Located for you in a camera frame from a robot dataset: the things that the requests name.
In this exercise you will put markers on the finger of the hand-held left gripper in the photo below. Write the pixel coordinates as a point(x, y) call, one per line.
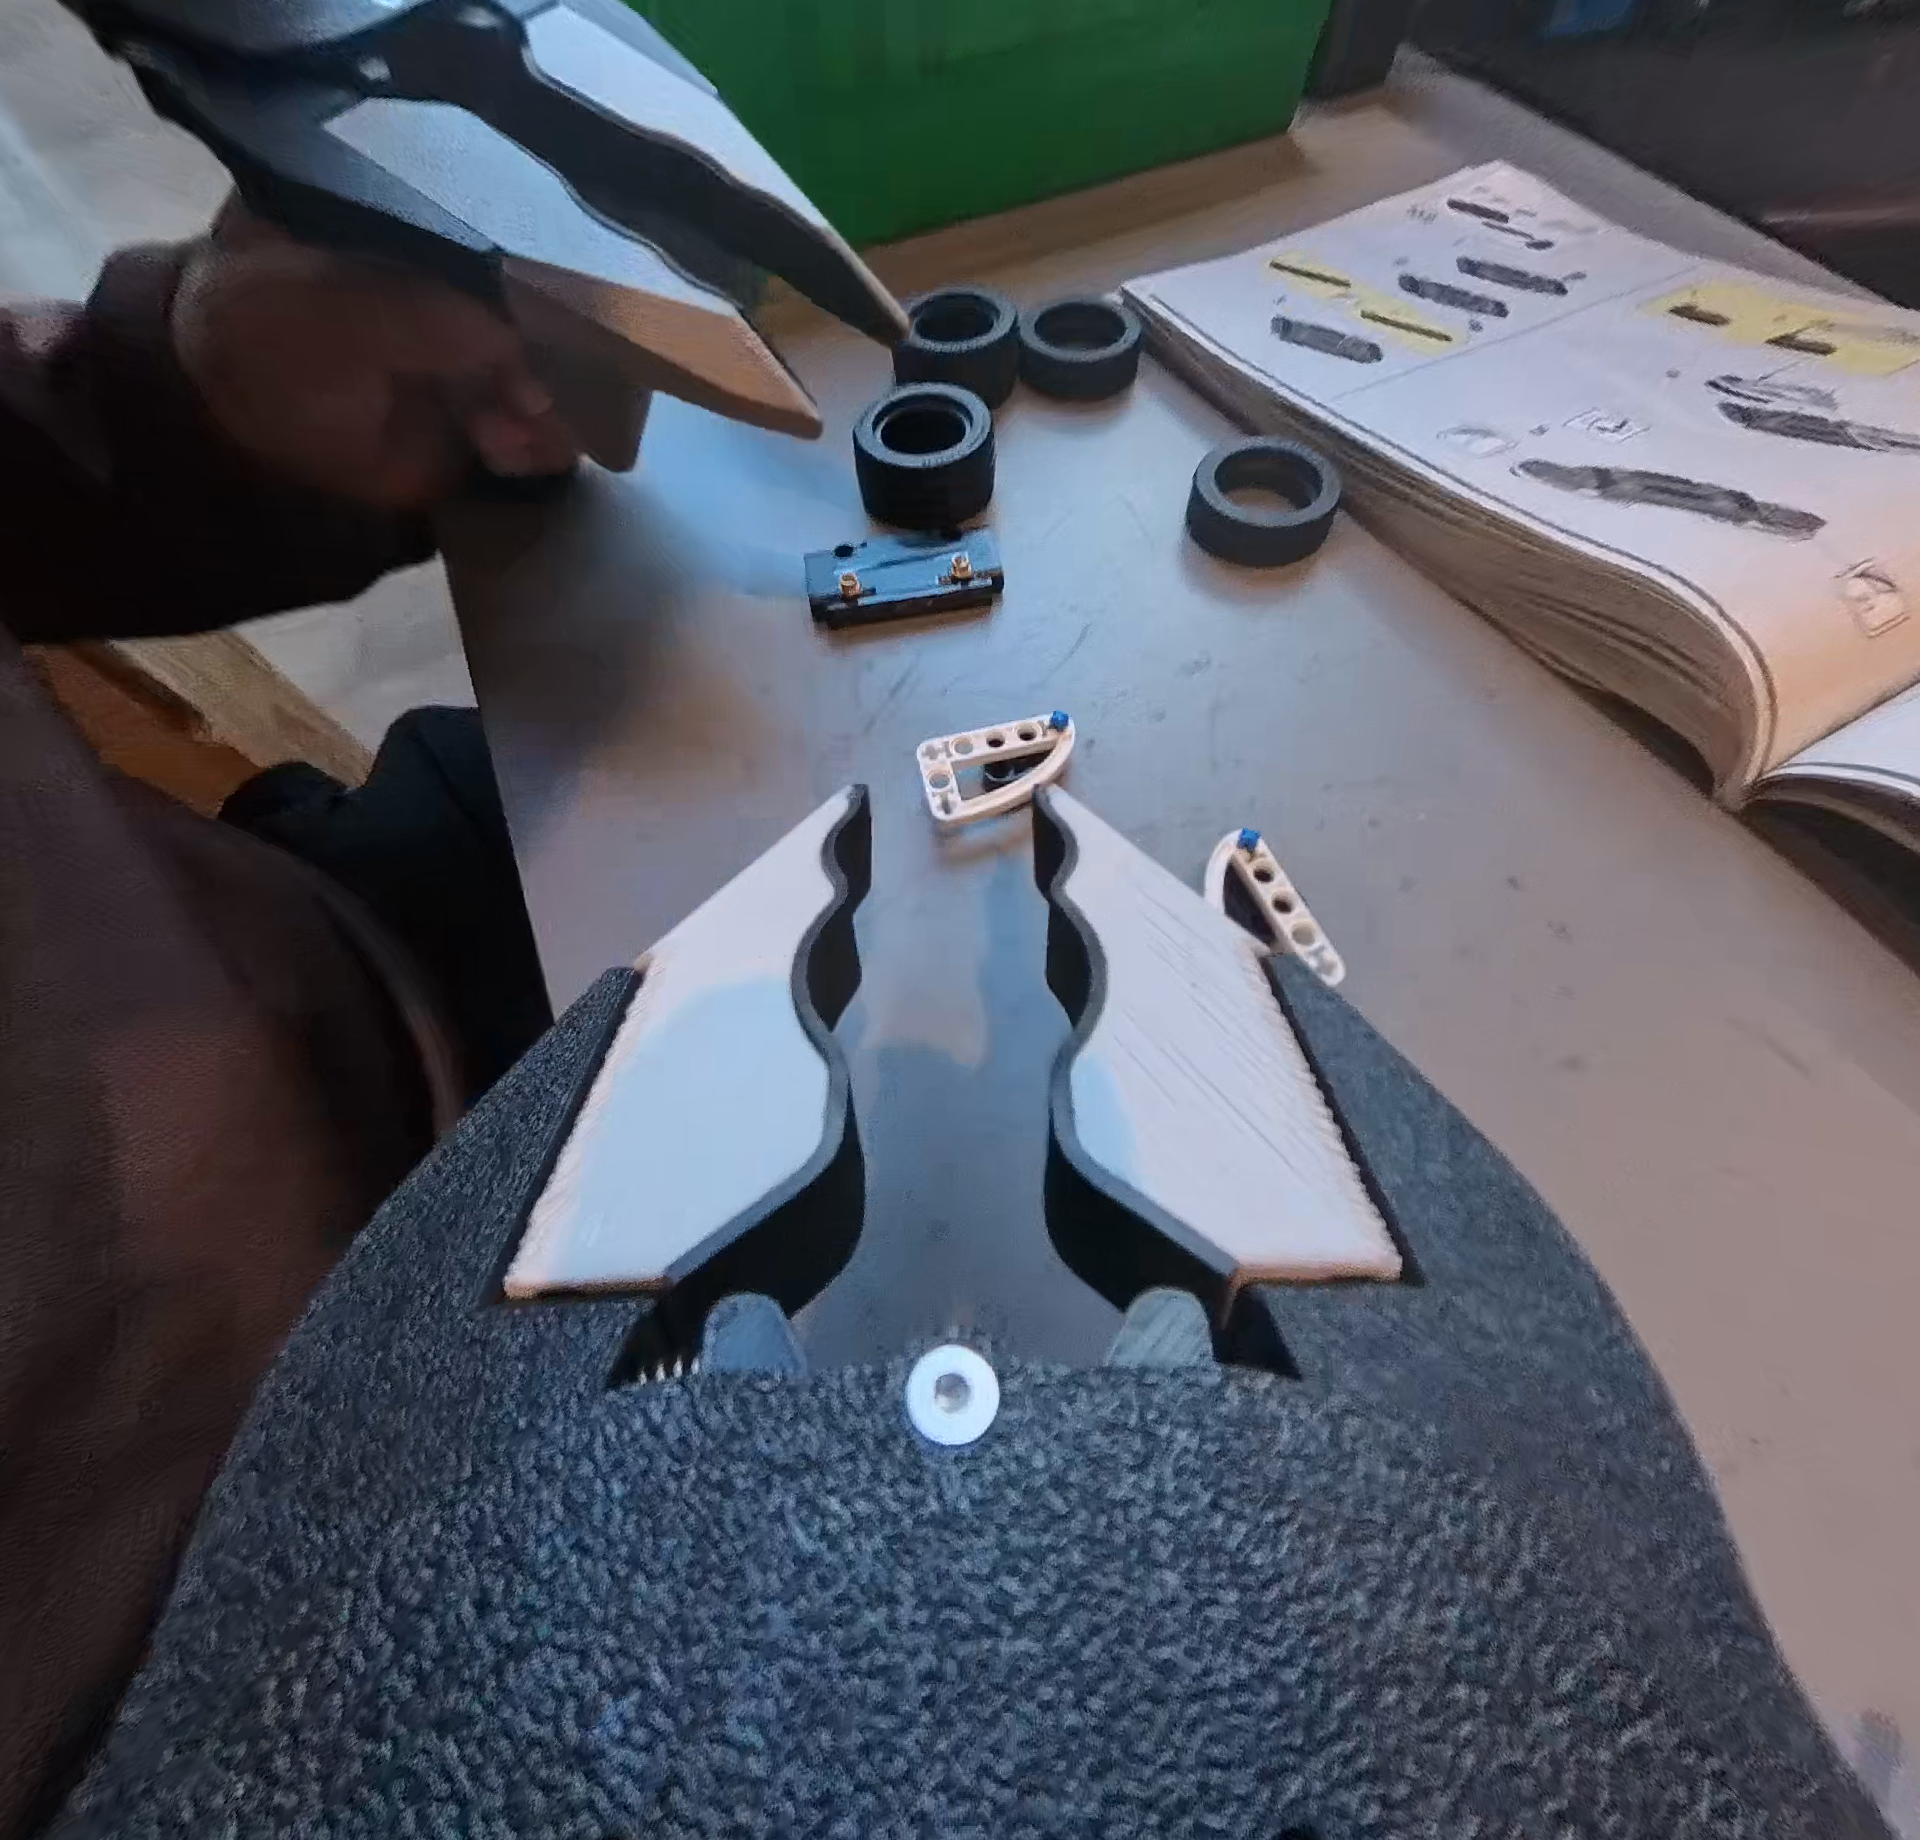
point(673, 115)
point(632, 329)

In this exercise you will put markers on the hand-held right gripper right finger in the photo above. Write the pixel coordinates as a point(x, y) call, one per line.
point(1212, 1119)

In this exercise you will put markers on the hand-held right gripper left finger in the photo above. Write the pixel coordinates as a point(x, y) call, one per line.
point(687, 1134)

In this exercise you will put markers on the white curved brick with pin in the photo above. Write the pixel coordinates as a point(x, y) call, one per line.
point(1219, 882)

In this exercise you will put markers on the green plastic bin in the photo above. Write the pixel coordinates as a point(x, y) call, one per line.
point(975, 72)

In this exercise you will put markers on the black toy tyre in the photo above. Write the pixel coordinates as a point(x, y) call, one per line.
point(963, 380)
point(1259, 537)
point(1084, 380)
point(926, 499)

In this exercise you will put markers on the black panel brick with pins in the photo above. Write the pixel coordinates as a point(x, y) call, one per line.
point(898, 592)

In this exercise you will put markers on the plain white curved brick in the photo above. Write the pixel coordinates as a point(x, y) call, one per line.
point(1009, 737)

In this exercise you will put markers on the person's left forearm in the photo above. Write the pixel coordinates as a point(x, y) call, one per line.
point(93, 490)

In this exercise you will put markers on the grey desk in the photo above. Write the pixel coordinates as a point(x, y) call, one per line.
point(1500, 894)

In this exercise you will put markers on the person's left hand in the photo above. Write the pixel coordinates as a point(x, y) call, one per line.
point(360, 367)

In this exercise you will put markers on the person's clothed body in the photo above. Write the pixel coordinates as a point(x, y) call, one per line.
point(183, 1119)

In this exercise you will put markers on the open instruction booklet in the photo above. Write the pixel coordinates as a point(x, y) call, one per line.
point(1500, 414)

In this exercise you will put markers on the toy car set box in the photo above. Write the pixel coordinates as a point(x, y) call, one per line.
point(1647, 72)

